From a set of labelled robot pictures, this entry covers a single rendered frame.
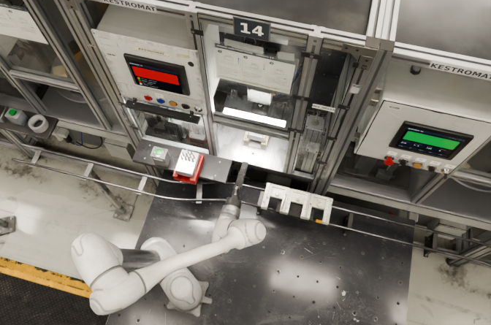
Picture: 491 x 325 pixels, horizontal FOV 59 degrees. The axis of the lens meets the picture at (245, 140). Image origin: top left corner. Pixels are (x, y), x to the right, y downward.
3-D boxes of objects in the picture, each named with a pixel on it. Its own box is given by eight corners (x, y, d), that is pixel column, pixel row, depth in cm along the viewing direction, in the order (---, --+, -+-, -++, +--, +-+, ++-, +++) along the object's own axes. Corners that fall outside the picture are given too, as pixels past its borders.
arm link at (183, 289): (183, 318, 219) (177, 313, 199) (163, 288, 225) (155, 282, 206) (208, 296, 223) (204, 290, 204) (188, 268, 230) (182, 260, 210)
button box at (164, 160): (154, 164, 238) (150, 155, 227) (158, 152, 241) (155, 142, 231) (167, 167, 237) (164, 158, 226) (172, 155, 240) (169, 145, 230)
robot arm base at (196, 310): (207, 320, 223) (205, 319, 218) (166, 308, 226) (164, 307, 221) (216, 284, 231) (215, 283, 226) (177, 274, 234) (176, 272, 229)
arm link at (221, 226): (229, 223, 206) (248, 223, 197) (220, 255, 199) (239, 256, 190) (212, 215, 200) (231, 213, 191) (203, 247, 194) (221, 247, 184)
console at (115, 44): (119, 101, 203) (87, 35, 161) (141, 53, 215) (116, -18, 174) (204, 120, 198) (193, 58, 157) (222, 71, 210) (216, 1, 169)
